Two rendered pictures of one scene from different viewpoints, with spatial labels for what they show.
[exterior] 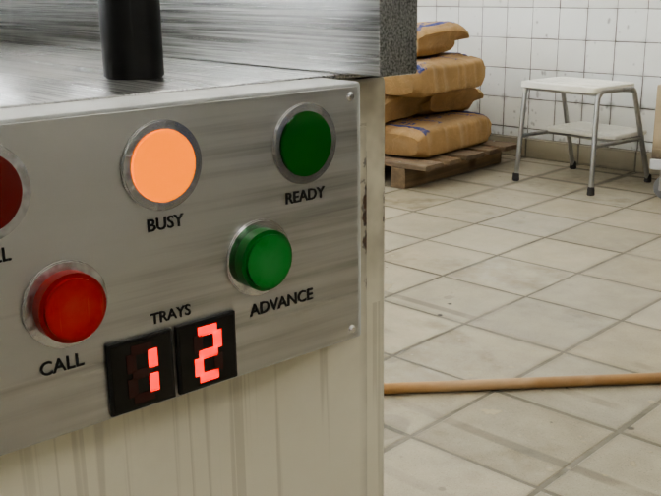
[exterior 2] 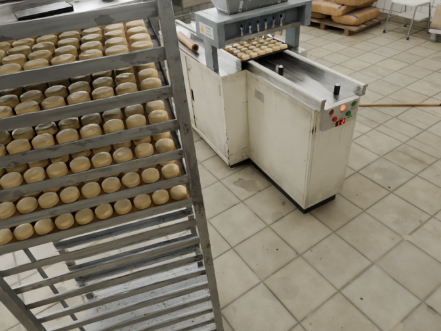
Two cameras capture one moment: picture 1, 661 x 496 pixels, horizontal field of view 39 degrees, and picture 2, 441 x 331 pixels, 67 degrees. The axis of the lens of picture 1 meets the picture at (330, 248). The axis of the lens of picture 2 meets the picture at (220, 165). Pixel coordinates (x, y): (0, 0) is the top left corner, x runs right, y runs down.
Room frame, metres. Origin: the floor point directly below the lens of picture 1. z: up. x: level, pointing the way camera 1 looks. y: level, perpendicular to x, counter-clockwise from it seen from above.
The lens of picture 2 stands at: (-1.31, 0.30, 1.75)
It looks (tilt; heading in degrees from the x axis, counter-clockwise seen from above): 38 degrees down; 16
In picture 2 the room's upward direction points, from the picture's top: 6 degrees counter-clockwise
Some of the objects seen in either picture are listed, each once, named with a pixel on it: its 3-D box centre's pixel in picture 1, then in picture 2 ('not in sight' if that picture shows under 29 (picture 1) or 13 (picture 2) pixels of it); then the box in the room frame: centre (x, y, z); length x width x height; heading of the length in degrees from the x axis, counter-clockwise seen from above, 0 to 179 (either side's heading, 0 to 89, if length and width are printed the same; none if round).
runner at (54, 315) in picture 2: not in sight; (125, 291); (-0.76, 0.86, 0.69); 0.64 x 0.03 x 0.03; 118
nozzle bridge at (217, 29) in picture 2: not in sight; (253, 32); (1.08, 0.65, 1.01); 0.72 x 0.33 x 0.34; 130
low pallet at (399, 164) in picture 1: (374, 152); (338, 20); (4.67, -0.23, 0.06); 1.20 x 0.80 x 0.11; 48
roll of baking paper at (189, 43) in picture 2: not in sight; (186, 41); (1.33, 1.23, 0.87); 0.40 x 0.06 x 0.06; 36
